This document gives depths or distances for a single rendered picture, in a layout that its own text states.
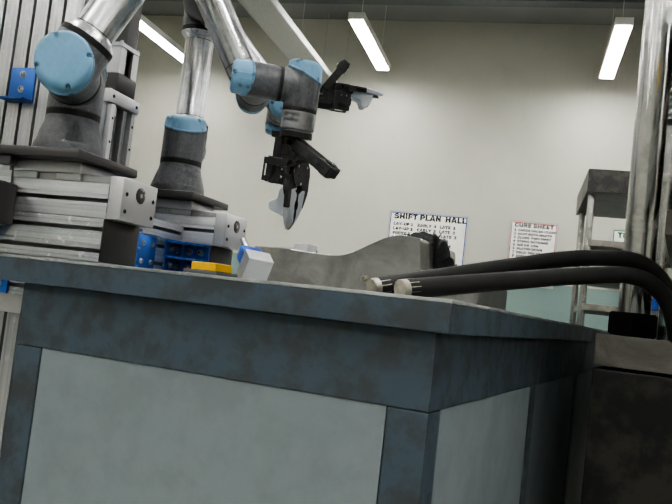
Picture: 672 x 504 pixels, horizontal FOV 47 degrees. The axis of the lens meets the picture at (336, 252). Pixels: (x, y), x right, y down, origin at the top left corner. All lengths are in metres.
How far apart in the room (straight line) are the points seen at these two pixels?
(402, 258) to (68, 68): 0.76
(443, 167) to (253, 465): 8.32
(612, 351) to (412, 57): 8.25
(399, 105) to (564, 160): 2.03
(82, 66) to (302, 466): 0.99
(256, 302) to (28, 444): 0.43
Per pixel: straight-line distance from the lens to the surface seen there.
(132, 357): 1.08
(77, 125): 1.78
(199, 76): 2.40
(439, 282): 1.15
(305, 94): 1.68
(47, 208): 1.75
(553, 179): 9.13
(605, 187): 6.29
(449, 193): 9.13
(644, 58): 1.67
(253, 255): 1.45
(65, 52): 1.66
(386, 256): 1.55
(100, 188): 1.68
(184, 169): 2.19
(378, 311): 0.88
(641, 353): 1.52
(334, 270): 1.59
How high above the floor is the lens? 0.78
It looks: 4 degrees up
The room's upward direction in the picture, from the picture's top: 7 degrees clockwise
